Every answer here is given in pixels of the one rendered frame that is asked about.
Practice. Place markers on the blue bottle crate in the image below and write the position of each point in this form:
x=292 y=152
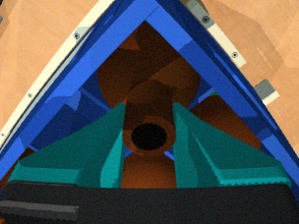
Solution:
x=78 y=76

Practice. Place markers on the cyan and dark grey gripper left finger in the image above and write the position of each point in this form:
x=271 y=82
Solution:
x=79 y=157

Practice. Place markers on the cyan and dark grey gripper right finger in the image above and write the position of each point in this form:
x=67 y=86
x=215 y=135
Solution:
x=221 y=160

